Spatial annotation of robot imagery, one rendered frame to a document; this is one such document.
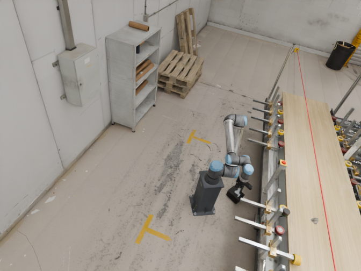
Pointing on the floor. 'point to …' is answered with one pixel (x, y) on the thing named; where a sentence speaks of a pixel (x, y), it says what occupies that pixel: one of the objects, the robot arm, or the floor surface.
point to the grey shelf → (130, 98)
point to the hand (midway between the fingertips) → (239, 191)
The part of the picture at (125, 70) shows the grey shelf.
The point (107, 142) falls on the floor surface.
